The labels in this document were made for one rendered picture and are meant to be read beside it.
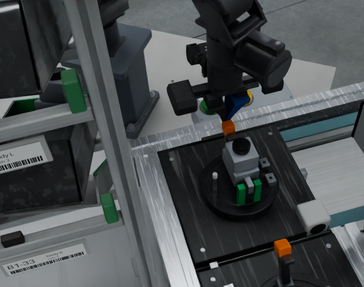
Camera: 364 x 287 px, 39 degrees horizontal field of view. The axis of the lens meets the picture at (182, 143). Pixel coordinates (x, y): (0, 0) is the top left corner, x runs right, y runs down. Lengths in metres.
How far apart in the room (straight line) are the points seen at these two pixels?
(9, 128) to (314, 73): 1.01
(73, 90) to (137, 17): 2.56
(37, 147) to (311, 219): 0.58
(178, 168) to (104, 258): 0.22
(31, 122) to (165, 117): 0.83
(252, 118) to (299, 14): 1.90
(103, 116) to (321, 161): 0.72
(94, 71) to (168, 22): 2.51
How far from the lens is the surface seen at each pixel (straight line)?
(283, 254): 0.78
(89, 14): 0.34
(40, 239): 0.53
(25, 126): 0.40
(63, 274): 1.02
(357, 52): 2.75
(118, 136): 0.42
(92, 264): 1.02
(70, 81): 0.37
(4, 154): 0.42
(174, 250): 0.90
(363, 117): 0.74
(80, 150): 0.56
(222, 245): 0.89
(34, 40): 0.42
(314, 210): 0.91
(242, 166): 0.85
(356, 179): 1.06
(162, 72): 1.32
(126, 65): 1.04
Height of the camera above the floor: 1.75
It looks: 51 degrees down
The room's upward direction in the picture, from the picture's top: 5 degrees counter-clockwise
